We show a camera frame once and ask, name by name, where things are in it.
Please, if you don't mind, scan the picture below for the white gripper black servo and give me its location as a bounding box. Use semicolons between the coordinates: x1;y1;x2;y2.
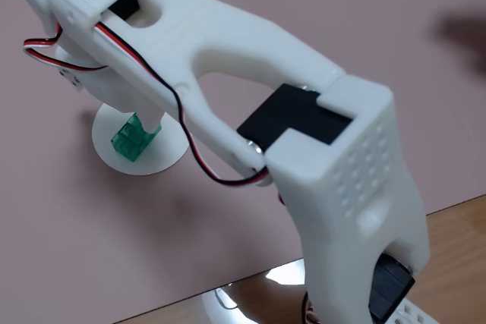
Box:
55;39;164;135

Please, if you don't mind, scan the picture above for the teal lego brick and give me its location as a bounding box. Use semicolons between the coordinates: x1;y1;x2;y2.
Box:
110;112;163;162

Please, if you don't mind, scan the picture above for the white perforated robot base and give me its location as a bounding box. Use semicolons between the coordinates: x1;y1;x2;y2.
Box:
379;296;440;324

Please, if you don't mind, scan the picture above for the white paper circle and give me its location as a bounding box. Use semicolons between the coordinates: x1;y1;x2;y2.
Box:
91;105;190;176

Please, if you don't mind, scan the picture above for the pink table mat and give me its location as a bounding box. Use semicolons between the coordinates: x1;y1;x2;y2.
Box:
0;0;486;324

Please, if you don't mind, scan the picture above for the red white black servo cable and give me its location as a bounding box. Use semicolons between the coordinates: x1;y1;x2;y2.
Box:
22;22;273;189

